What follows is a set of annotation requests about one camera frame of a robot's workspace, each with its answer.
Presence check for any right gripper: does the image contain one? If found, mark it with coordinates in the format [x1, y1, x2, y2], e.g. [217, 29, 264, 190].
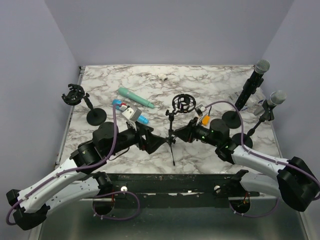
[173, 116, 220, 147]

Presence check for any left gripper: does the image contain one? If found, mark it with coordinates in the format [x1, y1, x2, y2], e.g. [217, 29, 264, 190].
[105, 119, 167, 158]

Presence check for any orange tape measure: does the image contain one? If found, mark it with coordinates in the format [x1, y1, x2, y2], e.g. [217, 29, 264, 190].
[201, 107, 212, 126]

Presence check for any blue microphone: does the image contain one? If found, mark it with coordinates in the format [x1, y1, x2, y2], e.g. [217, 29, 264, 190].
[112, 99, 149, 125]

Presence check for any black tripod shock-mount stand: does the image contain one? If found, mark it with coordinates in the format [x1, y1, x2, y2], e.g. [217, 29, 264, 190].
[165, 93, 196, 166]

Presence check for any mint green microphone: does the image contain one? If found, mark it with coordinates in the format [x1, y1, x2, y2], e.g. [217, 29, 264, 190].
[118, 87, 155, 109]

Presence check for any black round-base shock-mount stand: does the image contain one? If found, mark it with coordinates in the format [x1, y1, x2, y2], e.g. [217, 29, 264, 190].
[61, 83, 107, 126]

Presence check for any black microphone silver grille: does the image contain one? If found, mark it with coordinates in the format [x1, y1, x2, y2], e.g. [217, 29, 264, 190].
[235, 59, 270, 111]

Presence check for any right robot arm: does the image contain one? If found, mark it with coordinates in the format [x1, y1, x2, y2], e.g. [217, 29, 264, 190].
[172, 118, 320, 212]

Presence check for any white pipe elbow fitting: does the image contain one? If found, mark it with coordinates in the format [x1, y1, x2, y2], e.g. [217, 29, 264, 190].
[158, 74, 168, 81]

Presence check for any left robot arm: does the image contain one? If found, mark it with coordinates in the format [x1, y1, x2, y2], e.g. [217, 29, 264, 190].
[6, 122, 167, 231]

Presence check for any black round-base stand front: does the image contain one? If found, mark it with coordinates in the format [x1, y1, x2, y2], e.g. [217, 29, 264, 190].
[231, 100, 275, 148]

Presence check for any grey microphone silver grille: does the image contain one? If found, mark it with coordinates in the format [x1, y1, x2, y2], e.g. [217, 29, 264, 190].
[253, 90, 287, 116]

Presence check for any clear plastic screw box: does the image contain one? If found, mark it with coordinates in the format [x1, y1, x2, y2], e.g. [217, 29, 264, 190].
[227, 87, 266, 111]

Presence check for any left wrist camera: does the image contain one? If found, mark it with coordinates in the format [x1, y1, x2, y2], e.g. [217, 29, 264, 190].
[118, 103, 142, 130]

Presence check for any black mounting rail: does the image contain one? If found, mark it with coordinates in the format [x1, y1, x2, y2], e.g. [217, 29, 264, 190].
[92, 171, 259, 211]

